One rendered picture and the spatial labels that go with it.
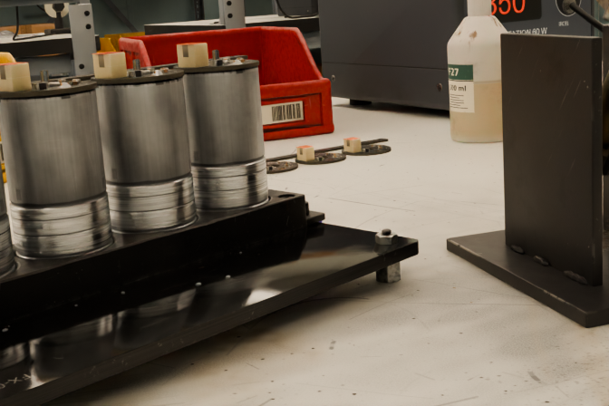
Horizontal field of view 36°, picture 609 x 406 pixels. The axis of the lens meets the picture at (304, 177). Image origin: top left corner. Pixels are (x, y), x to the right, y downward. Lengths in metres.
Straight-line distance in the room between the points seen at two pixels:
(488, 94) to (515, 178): 0.21
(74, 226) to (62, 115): 0.03
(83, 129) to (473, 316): 0.11
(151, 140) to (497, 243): 0.11
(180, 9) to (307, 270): 4.65
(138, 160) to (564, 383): 0.12
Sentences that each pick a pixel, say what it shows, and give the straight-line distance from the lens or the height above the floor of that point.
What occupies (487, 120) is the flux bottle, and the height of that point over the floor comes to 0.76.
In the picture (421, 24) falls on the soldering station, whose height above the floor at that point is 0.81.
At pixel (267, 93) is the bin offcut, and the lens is 0.52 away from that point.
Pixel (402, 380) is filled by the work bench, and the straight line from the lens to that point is 0.20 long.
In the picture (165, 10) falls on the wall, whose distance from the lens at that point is 4.85.
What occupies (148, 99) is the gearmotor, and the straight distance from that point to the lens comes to 0.25.
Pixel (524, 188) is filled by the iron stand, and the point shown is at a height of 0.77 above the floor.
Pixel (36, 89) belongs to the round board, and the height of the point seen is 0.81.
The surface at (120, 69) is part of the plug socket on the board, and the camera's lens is 0.25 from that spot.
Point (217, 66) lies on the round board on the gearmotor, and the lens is 0.26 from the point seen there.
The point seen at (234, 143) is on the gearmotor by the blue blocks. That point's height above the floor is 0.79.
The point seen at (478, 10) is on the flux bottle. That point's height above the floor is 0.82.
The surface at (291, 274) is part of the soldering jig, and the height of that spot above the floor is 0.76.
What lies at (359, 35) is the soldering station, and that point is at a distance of 0.62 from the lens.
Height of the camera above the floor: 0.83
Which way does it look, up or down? 11 degrees down
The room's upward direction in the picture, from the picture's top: 4 degrees counter-clockwise
